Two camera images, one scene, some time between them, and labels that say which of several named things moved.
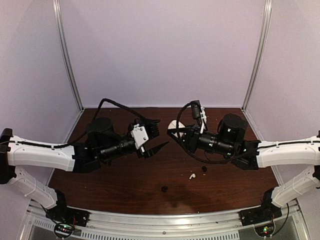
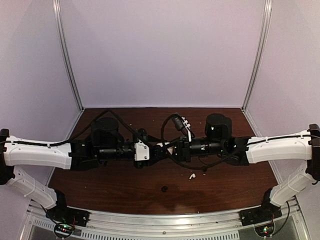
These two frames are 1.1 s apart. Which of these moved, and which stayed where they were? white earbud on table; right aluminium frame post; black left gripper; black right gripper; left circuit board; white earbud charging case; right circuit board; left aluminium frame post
Moved: black left gripper; black right gripper; white earbud charging case
Stayed: right circuit board; left aluminium frame post; white earbud on table; right aluminium frame post; left circuit board
